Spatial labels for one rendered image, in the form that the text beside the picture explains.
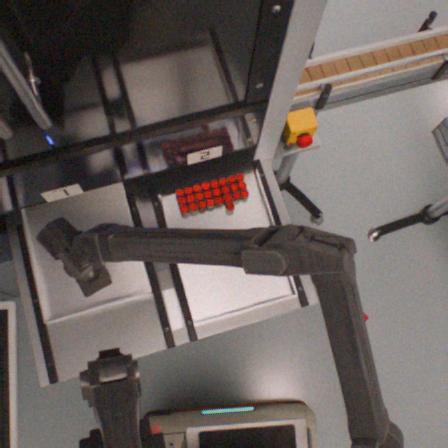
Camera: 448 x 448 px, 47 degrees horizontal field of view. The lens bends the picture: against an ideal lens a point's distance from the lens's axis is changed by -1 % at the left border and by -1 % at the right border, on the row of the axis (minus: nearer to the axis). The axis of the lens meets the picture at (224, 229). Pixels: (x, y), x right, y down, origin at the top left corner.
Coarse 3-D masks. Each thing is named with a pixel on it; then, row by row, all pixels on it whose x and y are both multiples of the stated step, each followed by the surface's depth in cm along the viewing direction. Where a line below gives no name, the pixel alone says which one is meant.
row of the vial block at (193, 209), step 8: (248, 192) 130; (208, 200) 129; (216, 200) 129; (224, 200) 130; (232, 200) 131; (240, 200) 133; (184, 208) 128; (192, 208) 128; (200, 208) 128; (208, 208) 130; (216, 208) 133; (184, 216) 130
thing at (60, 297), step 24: (96, 192) 133; (120, 192) 133; (24, 216) 129; (48, 216) 131; (72, 216) 131; (96, 216) 131; (120, 216) 131; (48, 264) 127; (120, 264) 128; (48, 288) 126; (72, 288) 126; (120, 288) 127; (144, 288) 127; (48, 312) 125; (72, 312) 125
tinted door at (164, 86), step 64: (0, 0) 60; (64, 0) 63; (128, 0) 67; (192, 0) 71; (256, 0) 75; (64, 64) 75; (128, 64) 80; (192, 64) 86; (64, 128) 93; (128, 128) 100
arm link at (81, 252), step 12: (48, 228) 100; (60, 228) 99; (72, 228) 101; (48, 240) 99; (60, 240) 99; (72, 240) 99; (48, 252) 101; (72, 252) 95; (84, 252) 93; (84, 264) 96
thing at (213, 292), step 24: (264, 192) 131; (168, 216) 132; (192, 216) 132; (216, 216) 133; (240, 216) 133; (264, 216) 133; (192, 288) 128; (216, 288) 128; (240, 288) 128; (264, 288) 128; (288, 288) 129; (192, 312) 123; (216, 312) 126; (240, 312) 124
